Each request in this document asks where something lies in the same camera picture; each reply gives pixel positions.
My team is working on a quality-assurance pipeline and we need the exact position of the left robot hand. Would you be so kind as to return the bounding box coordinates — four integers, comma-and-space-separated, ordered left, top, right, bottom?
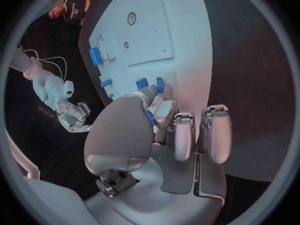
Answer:
83, 83, 233, 225

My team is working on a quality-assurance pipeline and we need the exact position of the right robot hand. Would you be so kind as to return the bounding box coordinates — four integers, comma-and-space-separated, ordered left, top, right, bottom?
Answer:
54, 99, 94, 134

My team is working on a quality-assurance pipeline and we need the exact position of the blue gear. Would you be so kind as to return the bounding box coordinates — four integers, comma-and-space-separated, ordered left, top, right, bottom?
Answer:
145, 110, 157, 127

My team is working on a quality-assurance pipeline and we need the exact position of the white task board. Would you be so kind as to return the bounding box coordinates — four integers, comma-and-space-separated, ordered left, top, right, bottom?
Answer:
87, 0, 214, 132

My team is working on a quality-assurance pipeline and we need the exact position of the blue cylinder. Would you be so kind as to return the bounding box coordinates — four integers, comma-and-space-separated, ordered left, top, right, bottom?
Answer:
99, 78, 114, 88

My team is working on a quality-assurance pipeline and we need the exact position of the blue plug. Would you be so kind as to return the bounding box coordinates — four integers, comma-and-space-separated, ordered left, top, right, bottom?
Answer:
155, 77, 165, 94

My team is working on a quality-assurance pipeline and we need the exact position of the large blue block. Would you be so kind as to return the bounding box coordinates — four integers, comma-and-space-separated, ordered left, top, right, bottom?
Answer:
88, 47, 104, 67

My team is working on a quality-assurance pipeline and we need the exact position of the person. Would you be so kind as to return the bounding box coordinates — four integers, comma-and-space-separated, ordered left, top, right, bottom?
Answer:
47, 0, 95, 27

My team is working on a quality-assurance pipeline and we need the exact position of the white cable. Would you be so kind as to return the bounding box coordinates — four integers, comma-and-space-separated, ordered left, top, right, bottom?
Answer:
38, 56, 69, 81
17, 44, 42, 61

